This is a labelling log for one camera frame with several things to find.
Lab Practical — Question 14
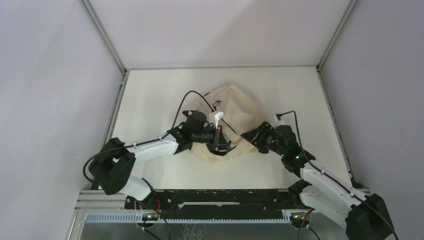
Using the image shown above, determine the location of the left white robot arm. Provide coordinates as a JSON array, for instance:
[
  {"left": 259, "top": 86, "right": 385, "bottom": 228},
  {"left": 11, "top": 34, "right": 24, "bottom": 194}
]
[{"left": 84, "top": 110, "right": 232, "bottom": 209}]

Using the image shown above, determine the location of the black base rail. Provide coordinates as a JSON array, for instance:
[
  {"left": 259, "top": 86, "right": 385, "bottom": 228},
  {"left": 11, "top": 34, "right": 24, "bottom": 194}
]
[{"left": 124, "top": 188, "right": 309, "bottom": 221}]

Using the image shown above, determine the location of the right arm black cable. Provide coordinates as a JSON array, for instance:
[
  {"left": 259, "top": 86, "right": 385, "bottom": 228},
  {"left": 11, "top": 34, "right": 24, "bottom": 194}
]
[{"left": 275, "top": 110, "right": 400, "bottom": 240}]

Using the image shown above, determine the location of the beige canvas student bag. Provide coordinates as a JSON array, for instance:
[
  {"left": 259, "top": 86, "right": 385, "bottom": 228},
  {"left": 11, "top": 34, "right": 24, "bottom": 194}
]
[{"left": 191, "top": 84, "right": 270, "bottom": 164}]

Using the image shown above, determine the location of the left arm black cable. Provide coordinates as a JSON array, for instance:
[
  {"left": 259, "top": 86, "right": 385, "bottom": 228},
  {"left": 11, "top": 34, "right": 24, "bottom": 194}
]
[{"left": 82, "top": 90, "right": 216, "bottom": 186}]

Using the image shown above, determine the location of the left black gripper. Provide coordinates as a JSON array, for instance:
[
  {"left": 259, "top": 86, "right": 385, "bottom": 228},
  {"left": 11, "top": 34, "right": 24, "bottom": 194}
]
[{"left": 191, "top": 123, "right": 231, "bottom": 151}]

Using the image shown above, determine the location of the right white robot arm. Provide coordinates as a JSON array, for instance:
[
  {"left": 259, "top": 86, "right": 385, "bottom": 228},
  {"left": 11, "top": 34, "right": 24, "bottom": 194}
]
[{"left": 241, "top": 121, "right": 395, "bottom": 240}]

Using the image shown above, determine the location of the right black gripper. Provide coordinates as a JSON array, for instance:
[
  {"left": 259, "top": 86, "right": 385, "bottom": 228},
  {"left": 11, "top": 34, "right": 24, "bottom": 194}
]
[{"left": 241, "top": 120, "right": 286, "bottom": 157}]

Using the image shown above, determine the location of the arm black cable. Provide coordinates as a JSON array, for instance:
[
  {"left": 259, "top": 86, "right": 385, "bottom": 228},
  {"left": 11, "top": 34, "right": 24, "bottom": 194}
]
[
  {"left": 275, "top": 110, "right": 400, "bottom": 240},
  {"left": 82, "top": 90, "right": 216, "bottom": 186}
]

